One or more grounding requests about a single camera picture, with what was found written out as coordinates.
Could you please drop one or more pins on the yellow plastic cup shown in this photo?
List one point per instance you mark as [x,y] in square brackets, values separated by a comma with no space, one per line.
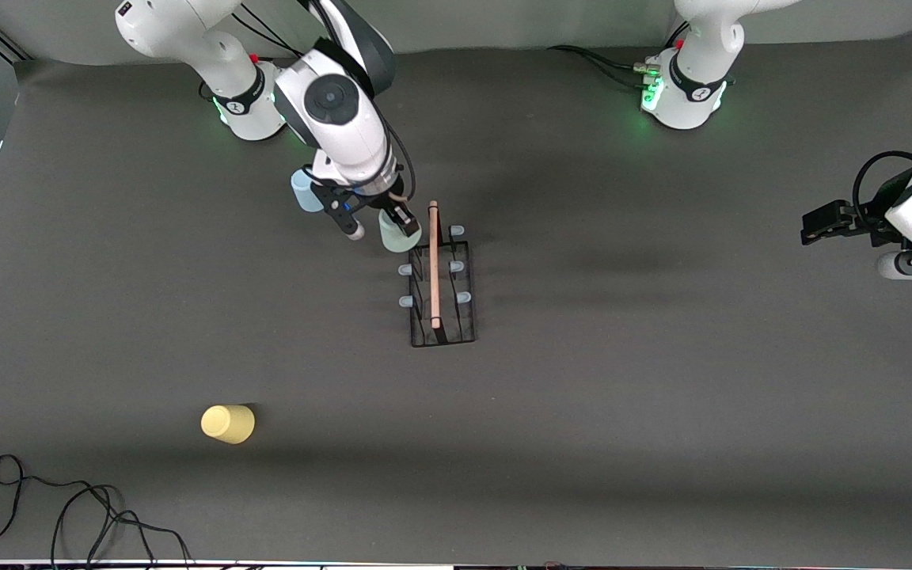
[226,423]

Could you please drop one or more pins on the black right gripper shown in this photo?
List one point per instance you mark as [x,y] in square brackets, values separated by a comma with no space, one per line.
[387,203]

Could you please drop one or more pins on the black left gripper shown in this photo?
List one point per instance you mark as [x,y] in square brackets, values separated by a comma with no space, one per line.
[870,221]

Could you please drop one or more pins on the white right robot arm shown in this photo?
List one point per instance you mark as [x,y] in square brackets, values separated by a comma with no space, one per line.
[337,111]

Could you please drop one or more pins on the light blue plastic cup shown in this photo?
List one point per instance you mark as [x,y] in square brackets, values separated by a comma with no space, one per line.
[303,194]

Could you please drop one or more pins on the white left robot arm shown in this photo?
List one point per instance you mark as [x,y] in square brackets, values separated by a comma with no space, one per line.
[693,87]

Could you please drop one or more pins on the pale green plastic cup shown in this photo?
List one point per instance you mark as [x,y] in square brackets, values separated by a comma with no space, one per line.
[394,239]

